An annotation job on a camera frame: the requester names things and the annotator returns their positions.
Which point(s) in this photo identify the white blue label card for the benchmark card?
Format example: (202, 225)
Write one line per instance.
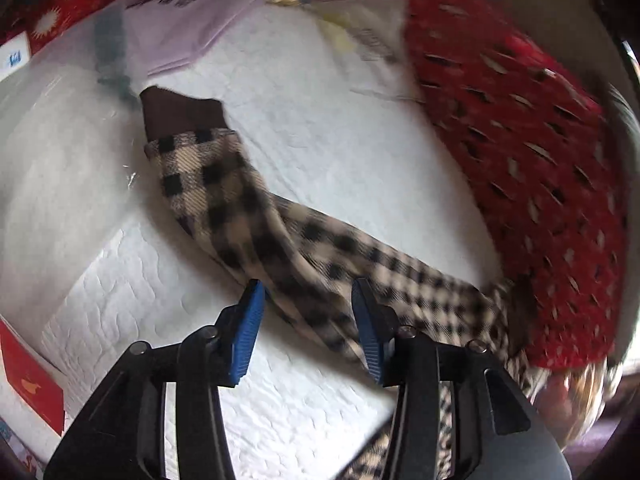
(14, 57)

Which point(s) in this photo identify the red patterned blanket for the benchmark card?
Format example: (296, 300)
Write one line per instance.
(525, 135)

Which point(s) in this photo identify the clear printed plastic bag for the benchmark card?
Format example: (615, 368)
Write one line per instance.
(372, 45)

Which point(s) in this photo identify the lilac printed plastic bag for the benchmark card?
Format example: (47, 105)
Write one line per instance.
(200, 25)

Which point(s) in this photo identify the pale yellow cloth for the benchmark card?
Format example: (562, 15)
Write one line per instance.
(336, 30)

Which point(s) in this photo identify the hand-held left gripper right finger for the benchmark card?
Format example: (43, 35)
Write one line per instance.
(367, 331)

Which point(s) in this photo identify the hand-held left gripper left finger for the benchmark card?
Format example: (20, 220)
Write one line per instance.
(247, 330)

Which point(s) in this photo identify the beige black plaid coat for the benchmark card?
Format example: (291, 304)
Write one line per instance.
(280, 230)

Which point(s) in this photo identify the white quilted mattress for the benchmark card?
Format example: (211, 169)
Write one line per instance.
(325, 160)

